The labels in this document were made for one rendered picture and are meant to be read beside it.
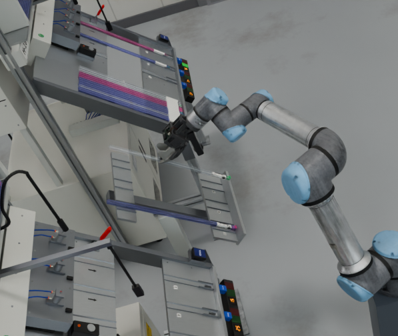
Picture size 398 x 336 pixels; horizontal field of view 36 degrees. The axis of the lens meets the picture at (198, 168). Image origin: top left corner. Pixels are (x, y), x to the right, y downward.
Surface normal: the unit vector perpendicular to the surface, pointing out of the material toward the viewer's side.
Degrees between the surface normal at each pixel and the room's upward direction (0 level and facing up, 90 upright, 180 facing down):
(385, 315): 90
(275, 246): 0
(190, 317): 44
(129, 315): 0
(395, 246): 8
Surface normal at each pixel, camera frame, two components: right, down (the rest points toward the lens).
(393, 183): -0.27, -0.67
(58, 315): 0.47, -0.68
